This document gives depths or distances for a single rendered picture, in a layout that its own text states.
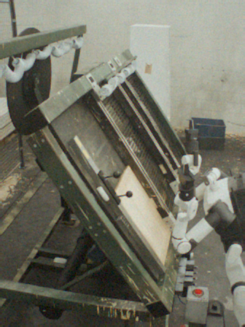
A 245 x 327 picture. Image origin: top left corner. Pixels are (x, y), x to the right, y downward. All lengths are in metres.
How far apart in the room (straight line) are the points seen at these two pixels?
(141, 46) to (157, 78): 0.56
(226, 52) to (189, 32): 0.78
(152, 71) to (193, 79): 1.57
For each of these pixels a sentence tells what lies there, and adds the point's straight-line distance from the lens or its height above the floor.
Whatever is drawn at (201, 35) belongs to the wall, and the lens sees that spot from 7.44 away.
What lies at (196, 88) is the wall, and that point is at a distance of 7.59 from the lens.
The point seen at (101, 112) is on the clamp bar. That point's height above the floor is 1.70.
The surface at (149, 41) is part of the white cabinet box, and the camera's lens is 6.09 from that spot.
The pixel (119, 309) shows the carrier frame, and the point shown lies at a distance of 2.32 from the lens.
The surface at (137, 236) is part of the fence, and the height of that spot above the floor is 1.16.
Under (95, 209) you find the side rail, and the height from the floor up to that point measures 1.45.
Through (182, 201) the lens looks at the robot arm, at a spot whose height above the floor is 1.42.
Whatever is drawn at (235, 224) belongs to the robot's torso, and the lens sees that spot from 2.42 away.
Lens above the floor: 2.41
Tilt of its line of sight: 23 degrees down
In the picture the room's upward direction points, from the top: straight up
